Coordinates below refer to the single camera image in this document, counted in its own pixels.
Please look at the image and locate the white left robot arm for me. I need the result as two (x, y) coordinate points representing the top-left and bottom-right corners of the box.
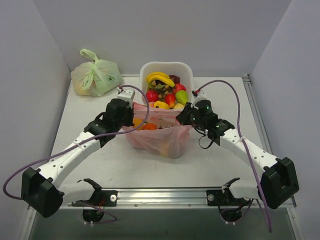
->
(21, 98), (134, 218)

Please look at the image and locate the yellow bell pepper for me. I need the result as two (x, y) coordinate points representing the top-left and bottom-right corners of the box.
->
(153, 100), (170, 110)

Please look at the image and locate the orange fruit left in bag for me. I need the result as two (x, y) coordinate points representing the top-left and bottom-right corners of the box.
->
(132, 118), (144, 131)

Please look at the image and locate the pale yellow pear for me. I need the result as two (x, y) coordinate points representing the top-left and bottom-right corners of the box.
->
(172, 102), (185, 110)

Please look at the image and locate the aluminium rail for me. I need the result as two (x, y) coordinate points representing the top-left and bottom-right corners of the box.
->
(242, 74), (272, 153)
(71, 187), (253, 209)

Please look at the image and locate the pink plastic bag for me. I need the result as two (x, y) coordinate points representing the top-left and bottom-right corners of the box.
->
(125, 107), (192, 159)

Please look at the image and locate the orange tangerine in bag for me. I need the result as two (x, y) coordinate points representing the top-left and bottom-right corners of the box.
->
(142, 123), (158, 131)

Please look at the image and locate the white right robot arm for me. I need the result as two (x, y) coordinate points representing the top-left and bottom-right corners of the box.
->
(176, 100), (300, 210)

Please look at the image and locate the red apple right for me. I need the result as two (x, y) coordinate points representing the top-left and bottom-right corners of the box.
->
(171, 83), (186, 95)

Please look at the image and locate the aluminium right side rail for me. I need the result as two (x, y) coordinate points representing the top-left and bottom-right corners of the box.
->
(242, 74), (272, 153)

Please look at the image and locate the red grape bunch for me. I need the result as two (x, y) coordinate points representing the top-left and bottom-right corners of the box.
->
(157, 123), (174, 130)

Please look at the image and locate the peach fruit in basket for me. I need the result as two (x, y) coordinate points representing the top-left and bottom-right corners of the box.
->
(148, 101), (155, 108)

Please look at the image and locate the green pear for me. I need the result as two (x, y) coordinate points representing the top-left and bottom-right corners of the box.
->
(175, 90), (188, 105)

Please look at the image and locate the dark red fruit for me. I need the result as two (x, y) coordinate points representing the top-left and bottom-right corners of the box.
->
(169, 74), (181, 84)

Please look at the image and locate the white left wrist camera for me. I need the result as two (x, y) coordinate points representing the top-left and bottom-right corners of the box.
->
(116, 86), (135, 107)

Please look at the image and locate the aluminium front rail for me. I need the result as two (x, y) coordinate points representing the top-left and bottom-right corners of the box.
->
(71, 187), (253, 209)

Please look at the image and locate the yellow banana bunch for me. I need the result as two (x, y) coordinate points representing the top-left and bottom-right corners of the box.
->
(146, 72), (175, 88)

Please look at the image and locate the green knotted plastic bag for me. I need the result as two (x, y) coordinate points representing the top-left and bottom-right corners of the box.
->
(71, 48), (124, 97)

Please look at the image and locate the red apple left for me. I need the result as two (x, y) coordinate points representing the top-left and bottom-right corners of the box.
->
(145, 90), (159, 102)

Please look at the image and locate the red apple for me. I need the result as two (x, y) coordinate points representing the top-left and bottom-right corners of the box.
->
(145, 90), (159, 102)
(171, 83), (186, 95)

